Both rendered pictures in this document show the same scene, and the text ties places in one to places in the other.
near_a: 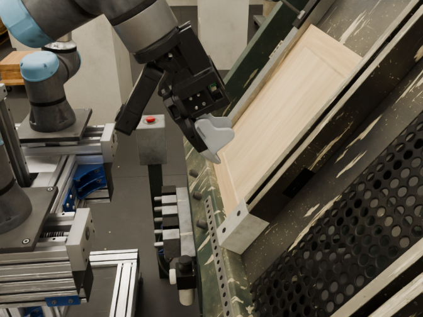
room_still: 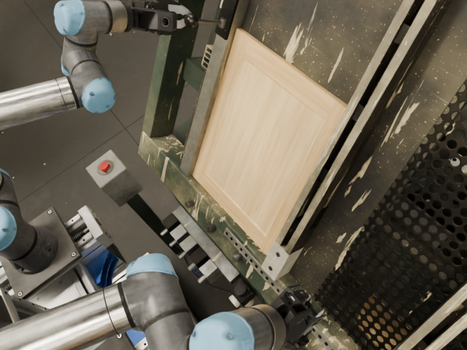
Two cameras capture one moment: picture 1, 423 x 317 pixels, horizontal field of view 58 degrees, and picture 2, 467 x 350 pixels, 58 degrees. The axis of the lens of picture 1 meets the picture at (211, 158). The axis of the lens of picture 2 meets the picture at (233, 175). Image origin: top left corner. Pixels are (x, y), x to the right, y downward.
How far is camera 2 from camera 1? 68 cm
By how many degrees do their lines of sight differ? 29
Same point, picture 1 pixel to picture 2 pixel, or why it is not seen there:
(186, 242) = (223, 264)
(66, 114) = (48, 242)
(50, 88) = (23, 239)
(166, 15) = (280, 328)
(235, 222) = (279, 262)
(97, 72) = not seen: outside the picture
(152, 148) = (123, 189)
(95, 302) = not seen: hidden behind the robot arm
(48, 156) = (57, 280)
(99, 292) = not seen: hidden behind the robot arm
